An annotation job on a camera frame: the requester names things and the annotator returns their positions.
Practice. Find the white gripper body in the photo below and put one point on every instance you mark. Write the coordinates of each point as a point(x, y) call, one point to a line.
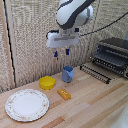
point(65, 39)

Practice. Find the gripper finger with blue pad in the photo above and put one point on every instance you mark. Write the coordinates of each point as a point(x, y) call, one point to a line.
point(67, 51)
point(55, 53)

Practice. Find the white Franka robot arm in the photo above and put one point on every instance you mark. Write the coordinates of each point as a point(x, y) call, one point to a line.
point(71, 13)

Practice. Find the blue cup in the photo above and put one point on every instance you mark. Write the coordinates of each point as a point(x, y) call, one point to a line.
point(68, 74)

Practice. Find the yellow bowl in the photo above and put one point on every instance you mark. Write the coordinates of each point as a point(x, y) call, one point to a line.
point(47, 83)

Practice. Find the black toaster oven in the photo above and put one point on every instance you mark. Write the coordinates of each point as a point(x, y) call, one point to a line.
point(111, 55)

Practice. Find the white patterned plate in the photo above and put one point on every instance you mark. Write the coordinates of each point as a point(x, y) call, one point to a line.
point(27, 105)

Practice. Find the wooden vertical post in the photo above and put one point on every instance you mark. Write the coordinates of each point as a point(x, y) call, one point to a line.
point(4, 43)

